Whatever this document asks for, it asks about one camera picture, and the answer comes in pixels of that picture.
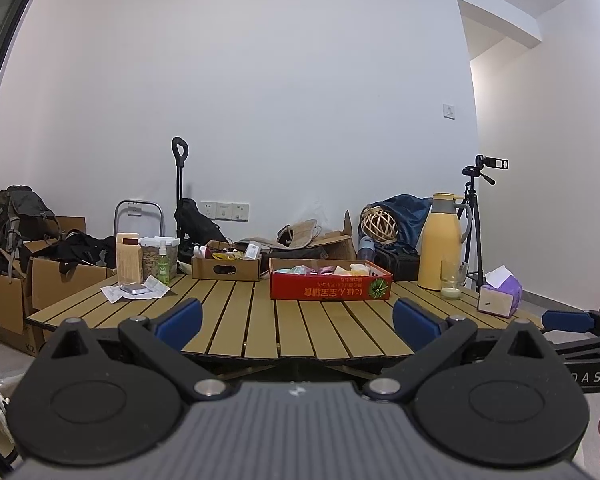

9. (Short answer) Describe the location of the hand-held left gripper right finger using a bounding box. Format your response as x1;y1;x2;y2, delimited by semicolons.
365;297;571;403

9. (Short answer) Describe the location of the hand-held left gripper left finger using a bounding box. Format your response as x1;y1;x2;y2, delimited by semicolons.
27;297;228;402

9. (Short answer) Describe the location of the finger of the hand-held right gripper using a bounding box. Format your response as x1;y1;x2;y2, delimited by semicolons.
552;334;600;362
541;306;600;335

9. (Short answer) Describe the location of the red cardboard box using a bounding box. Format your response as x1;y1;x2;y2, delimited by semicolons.
270;259;394;301

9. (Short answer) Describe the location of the glass cup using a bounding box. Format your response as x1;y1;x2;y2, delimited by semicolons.
440;259;468;300

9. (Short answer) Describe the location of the green spray bottle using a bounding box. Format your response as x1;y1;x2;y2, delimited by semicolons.
155;241;171;285

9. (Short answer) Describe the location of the purple tissue pack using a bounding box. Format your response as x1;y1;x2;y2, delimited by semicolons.
477;265;523;318

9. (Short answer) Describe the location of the clear storage container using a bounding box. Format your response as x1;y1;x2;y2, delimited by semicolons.
139;236;181;282

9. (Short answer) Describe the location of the white paper sheet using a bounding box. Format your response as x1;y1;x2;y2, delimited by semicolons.
100;274;171;303

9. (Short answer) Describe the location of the beige carton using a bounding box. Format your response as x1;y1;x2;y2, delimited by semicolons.
116;232;144;285

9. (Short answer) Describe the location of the yellow thermos jug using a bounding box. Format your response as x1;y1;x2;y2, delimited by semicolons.
418;192;472;291

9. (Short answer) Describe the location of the black trolley bag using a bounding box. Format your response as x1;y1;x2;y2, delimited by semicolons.
174;198;228;261

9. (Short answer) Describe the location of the wicker ball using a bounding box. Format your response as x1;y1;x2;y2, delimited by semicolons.
361;206;398;245

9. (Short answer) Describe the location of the open brown cardboard box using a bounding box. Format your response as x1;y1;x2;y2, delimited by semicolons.
240;210;357;262

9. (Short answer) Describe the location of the large cardboard box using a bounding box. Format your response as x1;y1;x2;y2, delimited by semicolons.
0;215;87;261
0;260;36;358
25;255;117;311

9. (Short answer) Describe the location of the black clothing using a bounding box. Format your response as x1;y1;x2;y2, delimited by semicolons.
22;230;117;273

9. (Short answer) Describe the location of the black tripod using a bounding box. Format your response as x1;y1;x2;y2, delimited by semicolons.
452;167;496;291

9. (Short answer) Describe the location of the tan paper bag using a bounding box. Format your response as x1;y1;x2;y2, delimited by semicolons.
277;219;321;248

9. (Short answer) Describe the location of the grey backpack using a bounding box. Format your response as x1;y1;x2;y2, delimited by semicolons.
0;185;61;261

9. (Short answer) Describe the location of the brown box with handle hole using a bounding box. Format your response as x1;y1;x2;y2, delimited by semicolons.
191;247;261;281

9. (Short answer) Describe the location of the white wall outlet strip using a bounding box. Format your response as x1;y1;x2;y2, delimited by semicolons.
200;201;250;222

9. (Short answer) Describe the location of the black trolley handle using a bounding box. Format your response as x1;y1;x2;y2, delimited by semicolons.
171;136;189;241

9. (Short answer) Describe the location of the black camcorder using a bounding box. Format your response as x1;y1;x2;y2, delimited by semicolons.
475;154;510;171

